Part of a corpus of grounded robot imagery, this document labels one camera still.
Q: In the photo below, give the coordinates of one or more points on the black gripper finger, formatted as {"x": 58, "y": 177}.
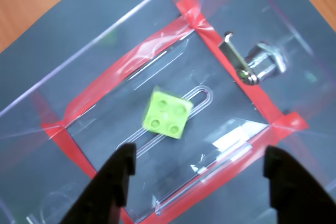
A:
{"x": 105, "y": 190}
{"x": 296, "y": 197}

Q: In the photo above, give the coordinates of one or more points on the green lego block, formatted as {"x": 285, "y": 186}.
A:
{"x": 165, "y": 113}

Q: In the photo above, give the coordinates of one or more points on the transparent acrylic box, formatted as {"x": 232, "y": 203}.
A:
{"x": 168, "y": 64}

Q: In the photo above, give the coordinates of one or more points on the red floor tape strip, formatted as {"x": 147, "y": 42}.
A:
{"x": 210, "y": 37}
{"x": 126, "y": 66}
{"x": 225, "y": 179}
{"x": 65, "y": 145}

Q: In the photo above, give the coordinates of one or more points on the metal cam lock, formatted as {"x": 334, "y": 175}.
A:
{"x": 265, "y": 64}

